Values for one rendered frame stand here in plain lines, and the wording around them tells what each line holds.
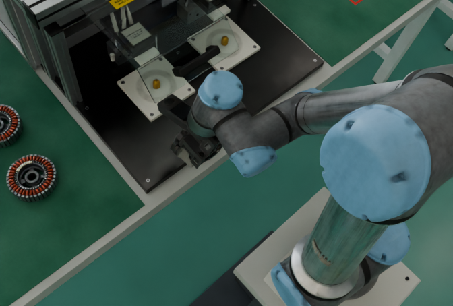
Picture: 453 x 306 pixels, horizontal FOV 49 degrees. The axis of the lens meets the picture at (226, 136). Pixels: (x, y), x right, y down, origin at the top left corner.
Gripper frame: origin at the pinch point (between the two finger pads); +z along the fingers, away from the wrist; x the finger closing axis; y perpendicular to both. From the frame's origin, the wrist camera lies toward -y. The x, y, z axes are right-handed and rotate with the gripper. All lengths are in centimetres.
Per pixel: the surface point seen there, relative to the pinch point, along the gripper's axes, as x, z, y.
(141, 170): -8.2, 7.3, -3.2
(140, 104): 3.3, 7.6, -17.8
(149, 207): -12.4, 8.6, 5.0
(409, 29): 125, 33, 10
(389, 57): 127, 52, 13
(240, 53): 35.2, 4.4, -12.9
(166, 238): 5, 83, 9
